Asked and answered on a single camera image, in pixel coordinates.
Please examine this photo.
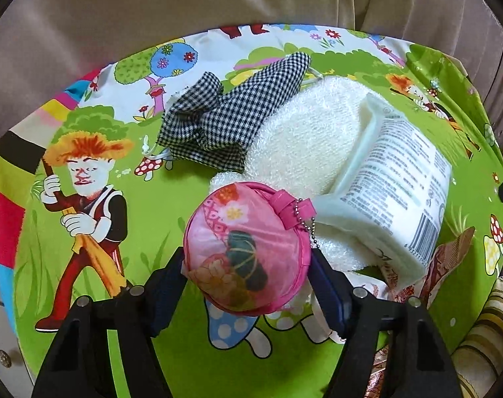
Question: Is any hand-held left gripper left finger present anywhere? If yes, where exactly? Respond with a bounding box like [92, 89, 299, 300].
[31, 246, 186, 398]

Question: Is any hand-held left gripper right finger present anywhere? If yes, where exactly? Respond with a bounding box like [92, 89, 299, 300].
[309, 251, 461, 398]

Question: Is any pink round floral pouch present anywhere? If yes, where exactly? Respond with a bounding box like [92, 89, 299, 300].
[184, 181, 316, 315]

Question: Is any cartoon printed bedsheet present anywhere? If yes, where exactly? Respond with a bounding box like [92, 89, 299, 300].
[0, 23, 503, 398]

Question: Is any brown white patterned packet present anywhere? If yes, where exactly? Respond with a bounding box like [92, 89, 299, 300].
[369, 226, 476, 398]

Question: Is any white plastic packet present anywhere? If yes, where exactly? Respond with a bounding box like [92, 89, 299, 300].
[318, 93, 454, 289]

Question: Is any white terry towel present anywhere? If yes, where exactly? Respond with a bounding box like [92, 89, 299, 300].
[210, 75, 405, 311]

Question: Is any yellow striped cushion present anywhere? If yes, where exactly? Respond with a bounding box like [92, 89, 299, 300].
[450, 276, 503, 398]

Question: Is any white carved dresser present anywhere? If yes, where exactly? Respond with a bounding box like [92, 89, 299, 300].
[0, 240, 40, 398]

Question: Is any black white checked cloth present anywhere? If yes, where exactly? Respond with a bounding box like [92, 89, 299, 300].
[157, 51, 312, 172]

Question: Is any beige curtain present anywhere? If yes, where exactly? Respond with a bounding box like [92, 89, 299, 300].
[0, 0, 503, 166]

